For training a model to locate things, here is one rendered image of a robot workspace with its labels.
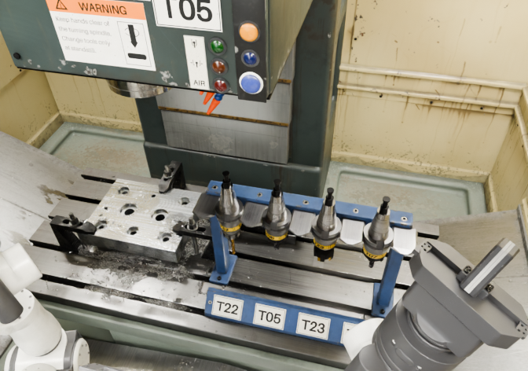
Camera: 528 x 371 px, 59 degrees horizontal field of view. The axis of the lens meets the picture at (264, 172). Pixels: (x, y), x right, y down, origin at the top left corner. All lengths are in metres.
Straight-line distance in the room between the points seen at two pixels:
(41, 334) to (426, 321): 0.65
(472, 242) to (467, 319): 1.16
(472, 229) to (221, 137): 0.90
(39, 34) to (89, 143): 1.62
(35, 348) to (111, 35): 0.55
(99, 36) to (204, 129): 0.93
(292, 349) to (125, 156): 1.37
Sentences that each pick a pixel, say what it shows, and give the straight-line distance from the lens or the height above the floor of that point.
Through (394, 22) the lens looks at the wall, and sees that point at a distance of 1.75.
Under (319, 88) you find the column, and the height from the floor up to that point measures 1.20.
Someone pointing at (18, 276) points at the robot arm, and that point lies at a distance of 0.80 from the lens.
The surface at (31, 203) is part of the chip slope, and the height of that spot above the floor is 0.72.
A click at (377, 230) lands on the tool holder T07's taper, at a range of 0.99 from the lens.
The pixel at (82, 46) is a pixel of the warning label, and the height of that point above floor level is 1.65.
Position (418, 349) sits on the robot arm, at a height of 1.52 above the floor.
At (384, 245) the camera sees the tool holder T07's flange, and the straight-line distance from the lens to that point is 1.00.
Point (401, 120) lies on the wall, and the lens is 1.96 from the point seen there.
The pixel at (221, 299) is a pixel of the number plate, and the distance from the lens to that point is 1.23.
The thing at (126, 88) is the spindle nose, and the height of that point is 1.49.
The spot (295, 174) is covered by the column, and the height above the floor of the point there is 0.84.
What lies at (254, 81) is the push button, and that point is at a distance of 0.69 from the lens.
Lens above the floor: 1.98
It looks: 42 degrees down
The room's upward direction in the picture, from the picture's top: 1 degrees counter-clockwise
